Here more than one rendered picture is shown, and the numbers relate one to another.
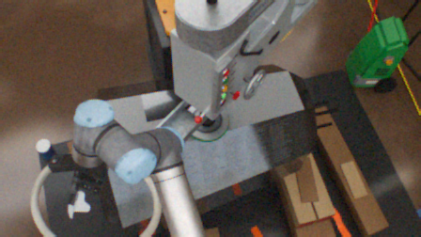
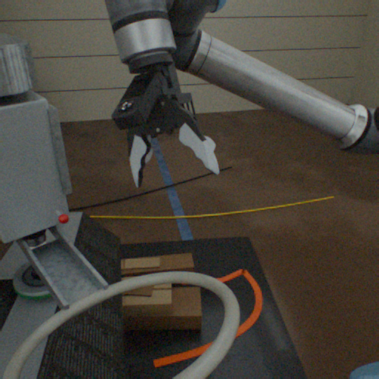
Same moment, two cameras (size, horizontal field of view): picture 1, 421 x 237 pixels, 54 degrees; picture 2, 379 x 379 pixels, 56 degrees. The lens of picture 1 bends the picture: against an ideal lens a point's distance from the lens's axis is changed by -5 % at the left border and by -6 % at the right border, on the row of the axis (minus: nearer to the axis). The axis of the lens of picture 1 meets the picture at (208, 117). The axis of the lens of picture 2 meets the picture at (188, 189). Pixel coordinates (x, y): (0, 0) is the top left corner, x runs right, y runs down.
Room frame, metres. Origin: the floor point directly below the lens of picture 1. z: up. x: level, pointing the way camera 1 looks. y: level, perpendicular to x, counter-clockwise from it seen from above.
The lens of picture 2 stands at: (0.23, 0.86, 1.86)
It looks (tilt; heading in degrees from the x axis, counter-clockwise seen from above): 29 degrees down; 284
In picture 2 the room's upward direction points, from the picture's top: straight up
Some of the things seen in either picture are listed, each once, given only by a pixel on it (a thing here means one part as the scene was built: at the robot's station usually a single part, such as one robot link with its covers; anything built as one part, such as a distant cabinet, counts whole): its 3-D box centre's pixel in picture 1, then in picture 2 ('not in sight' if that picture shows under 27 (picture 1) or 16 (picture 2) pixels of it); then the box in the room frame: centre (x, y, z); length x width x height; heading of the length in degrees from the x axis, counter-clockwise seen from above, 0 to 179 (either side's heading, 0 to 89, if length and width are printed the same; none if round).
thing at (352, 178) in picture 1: (353, 180); (142, 263); (1.04, -0.99, 0.13); 0.25 x 0.10 x 0.01; 18
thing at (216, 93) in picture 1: (221, 86); (56, 150); (0.89, -0.04, 1.42); 0.08 x 0.03 x 0.28; 143
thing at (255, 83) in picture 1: (248, 80); not in sight; (1.04, -0.16, 1.24); 0.15 x 0.10 x 0.15; 143
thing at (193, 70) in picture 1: (221, 54); (8, 159); (1.08, -0.04, 1.36); 0.36 x 0.22 x 0.45; 143
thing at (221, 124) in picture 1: (207, 119); (44, 274); (1.01, 0.01, 0.92); 0.21 x 0.21 x 0.01
